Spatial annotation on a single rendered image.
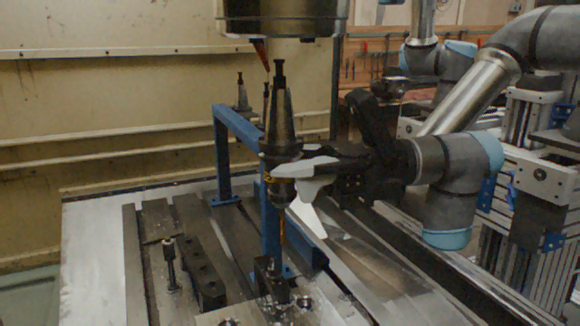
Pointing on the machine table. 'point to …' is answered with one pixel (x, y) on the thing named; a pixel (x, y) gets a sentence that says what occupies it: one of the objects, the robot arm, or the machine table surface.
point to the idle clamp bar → (208, 301)
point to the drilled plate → (322, 316)
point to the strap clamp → (279, 292)
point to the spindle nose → (281, 18)
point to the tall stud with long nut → (169, 262)
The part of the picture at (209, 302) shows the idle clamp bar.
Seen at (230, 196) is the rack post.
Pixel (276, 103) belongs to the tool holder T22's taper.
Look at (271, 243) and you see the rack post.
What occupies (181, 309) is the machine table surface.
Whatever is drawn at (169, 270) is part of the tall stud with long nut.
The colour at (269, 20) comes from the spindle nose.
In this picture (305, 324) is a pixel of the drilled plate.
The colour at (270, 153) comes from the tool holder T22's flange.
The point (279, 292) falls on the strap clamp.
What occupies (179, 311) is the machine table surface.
